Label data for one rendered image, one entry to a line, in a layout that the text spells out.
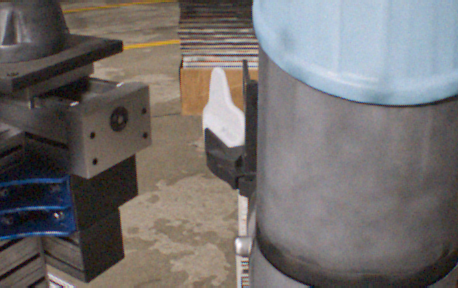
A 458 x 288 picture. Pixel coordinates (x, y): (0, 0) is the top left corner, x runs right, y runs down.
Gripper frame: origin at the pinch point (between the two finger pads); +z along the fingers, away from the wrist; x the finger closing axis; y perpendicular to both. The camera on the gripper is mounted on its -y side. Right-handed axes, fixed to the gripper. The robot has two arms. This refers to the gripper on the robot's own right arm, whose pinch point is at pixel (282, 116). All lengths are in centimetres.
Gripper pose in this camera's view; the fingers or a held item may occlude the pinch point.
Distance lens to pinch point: 51.7
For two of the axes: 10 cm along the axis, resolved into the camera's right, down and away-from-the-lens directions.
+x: -10.0, 0.1, -0.2
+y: 0.0, -9.2, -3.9
